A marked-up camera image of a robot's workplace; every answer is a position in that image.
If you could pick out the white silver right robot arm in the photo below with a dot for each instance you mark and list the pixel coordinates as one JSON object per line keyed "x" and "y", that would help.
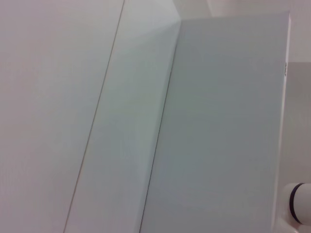
{"x": 303, "y": 199}

